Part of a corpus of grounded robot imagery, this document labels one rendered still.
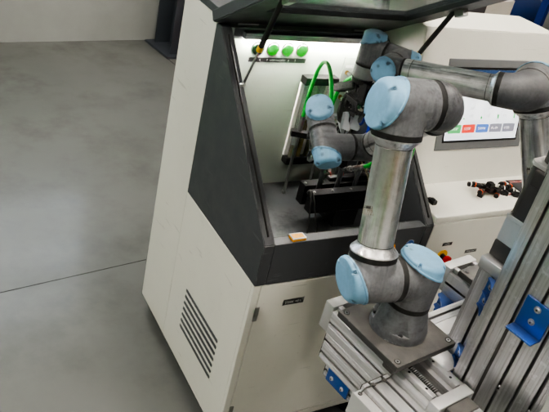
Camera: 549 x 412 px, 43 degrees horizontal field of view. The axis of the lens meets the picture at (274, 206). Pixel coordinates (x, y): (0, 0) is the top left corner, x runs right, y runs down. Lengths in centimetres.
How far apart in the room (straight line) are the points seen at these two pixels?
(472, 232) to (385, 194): 119
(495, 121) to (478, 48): 32
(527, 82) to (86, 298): 217
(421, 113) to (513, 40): 140
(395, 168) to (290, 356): 118
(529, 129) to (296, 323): 100
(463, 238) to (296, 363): 78
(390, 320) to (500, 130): 137
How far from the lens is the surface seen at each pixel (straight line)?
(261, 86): 250
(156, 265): 303
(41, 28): 611
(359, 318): 182
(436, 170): 276
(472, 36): 273
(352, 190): 252
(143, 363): 303
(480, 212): 269
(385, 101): 150
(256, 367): 251
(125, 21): 638
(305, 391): 278
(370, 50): 219
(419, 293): 170
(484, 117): 286
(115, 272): 348
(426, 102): 152
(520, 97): 198
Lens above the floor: 213
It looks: 30 degrees down
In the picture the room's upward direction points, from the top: 14 degrees clockwise
